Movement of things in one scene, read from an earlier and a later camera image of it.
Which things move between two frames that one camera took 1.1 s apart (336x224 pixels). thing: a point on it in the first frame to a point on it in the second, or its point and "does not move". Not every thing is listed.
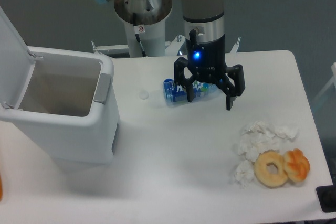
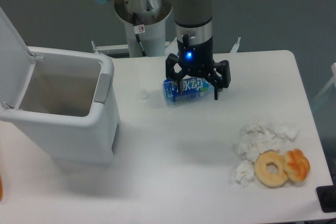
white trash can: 66,98 does not move
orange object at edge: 1,188 does not move
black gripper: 207,61 to 196,60
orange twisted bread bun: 296,164 does not move
